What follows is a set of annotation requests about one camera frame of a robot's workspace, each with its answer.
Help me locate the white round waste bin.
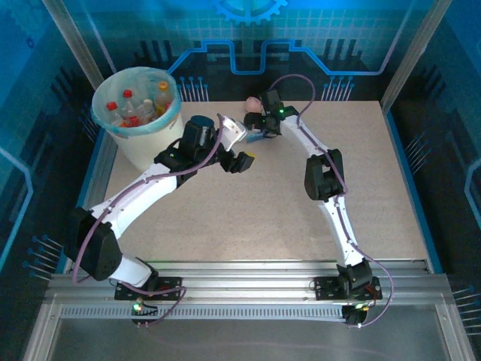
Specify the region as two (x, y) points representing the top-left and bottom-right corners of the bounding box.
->
(107, 101), (185, 173)

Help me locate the pink bottle fruit label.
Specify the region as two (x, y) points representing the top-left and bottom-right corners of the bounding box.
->
(244, 96), (264, 114)

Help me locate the black controller box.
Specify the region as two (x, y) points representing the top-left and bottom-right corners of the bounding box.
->
(130, 296), (159, 316)
(343, 303), (368, 327)

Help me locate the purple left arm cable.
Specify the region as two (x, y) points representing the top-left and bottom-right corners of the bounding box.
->
(71, 112), (188, 329)

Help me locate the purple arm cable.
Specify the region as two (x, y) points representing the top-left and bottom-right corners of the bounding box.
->
(71, 112), (188, 329)
(268, 73), (395, 329)

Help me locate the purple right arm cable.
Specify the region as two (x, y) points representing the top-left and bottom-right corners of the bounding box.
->
(268, 73), (395, 329)

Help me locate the aluminium rail frame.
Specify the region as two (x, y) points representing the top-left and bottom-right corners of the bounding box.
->
(26, 259), (474, 361)

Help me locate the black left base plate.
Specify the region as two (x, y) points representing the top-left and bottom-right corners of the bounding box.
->
(114, 276), (183, 301)

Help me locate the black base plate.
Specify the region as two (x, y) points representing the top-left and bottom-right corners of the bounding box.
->
(313, 276), (383, 301)
(114, 276), (183, 301)

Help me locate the slotted grey cable duct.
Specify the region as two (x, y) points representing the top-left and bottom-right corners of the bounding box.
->
(59, 305), (346, 321)

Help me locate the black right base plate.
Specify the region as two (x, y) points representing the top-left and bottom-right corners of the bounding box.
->
(313, 276), (383, 301)

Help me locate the aluminium corner post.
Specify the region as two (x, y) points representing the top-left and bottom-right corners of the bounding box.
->
(380, 0), (454, 108)
(41, 0), (99, 74)

